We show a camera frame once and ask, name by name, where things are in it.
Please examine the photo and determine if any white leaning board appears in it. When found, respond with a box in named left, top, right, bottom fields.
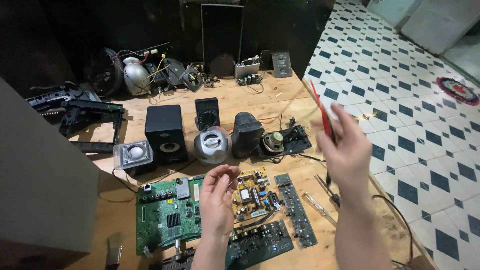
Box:
left=400, top=0, right=480, bottom=56

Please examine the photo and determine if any clear square speaker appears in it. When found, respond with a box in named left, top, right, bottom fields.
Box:
left=113, top=139, right=155, bottom=172

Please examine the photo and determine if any large green circuit board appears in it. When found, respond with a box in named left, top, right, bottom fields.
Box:
left=136, top=175, right=205, bottom=256

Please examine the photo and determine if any narrow dark circuit board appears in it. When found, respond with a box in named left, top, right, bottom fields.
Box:
left=274, top=173, right=319, bottom=249

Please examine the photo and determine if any black curved speaker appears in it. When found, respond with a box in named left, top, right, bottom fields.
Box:
left=231, top=112, right=265, bottom=159

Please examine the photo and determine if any small metal parts cluster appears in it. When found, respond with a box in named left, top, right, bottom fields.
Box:
left=202, top=72, right=221, bottom=89

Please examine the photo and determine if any round red doormat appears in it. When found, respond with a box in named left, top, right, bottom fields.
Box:
left=436, top=77, right=480, bottom=107

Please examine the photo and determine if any black digital multimeter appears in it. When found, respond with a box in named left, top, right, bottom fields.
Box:
left=194, top=97, right=221, bottom=132

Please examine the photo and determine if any small grey transformer part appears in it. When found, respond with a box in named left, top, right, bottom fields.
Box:
left=181, top=65, right=205, bottom=93

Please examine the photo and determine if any clear handled screwdriver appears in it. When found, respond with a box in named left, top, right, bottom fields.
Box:
left=302, top=192, right=338, bottom=226

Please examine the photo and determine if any person's right hand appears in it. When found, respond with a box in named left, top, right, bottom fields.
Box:
left=315, top=103, right=374, bottom=199

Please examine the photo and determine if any black round speaker basket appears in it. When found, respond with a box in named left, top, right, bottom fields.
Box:
left=91, top=47, right=125, bottom=98

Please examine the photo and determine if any amplifier board with heat sink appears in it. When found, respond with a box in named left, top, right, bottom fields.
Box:
left=235, top=55, right=264, bottom=87

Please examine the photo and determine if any speaker driver on black panel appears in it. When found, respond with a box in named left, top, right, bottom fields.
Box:
left=258, top=125, right=313, bottom=159

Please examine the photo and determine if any black tuner component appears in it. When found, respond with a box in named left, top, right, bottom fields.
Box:
left=149, top=240, right=196, bottom=270

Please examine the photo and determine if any small black label plate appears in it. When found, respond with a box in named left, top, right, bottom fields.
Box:
left=271, top=51, right=293, bottom=79

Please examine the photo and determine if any silver round speaker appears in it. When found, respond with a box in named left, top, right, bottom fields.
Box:
left=193, top=126, right=233, bottom=165

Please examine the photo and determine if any black box speaker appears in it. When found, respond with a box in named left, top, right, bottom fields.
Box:
left=145, top=104, right=189, bottom=166

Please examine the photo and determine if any tall black speaker panel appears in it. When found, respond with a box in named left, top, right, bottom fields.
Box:
left=201, top=3, right=245, bottom=78

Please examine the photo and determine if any black multimeter probe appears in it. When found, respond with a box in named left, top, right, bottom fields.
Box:
left=325, top=124, right=337, bottom=187

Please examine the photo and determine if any dark circuit board with knobs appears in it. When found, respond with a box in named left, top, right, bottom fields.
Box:
left=224, top=220, right=295, bottom=269

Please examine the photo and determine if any long black circuit strip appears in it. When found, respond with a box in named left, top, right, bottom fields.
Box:
left=129, top=42, right=173, bottom=59

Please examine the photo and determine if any yellow power supply board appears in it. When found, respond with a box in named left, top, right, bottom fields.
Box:
left=231, top=167, right=282, bottom=223

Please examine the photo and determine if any black housing with yellow wires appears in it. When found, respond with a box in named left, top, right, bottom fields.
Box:
left=144, top=57, right=187, bottom=92

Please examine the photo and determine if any red multimeter probe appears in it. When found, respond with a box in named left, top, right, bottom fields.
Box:
left=310, top=80, right=335, bottom=145

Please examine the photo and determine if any black plastic frame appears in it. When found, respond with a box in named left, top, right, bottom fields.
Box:
left=25, top=82, right=127, bottom=154

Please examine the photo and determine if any person's left hand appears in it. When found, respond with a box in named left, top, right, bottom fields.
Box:
left=200, top=165, right=241, bottom=238

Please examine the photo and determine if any thin black speaker cable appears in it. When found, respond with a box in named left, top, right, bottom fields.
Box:
left=99, top=159, right=197, bottom=204

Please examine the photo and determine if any large grey cabinet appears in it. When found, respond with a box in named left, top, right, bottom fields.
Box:
left=0, top=76, right=101, bottom=256

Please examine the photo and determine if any silver bulb-shaped housing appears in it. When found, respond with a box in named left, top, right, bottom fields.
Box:
left=122, top=56, right=152, bottom=97

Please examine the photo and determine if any black handled tool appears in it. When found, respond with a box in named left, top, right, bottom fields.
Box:
left=315, top=174, right=342, bottom=208

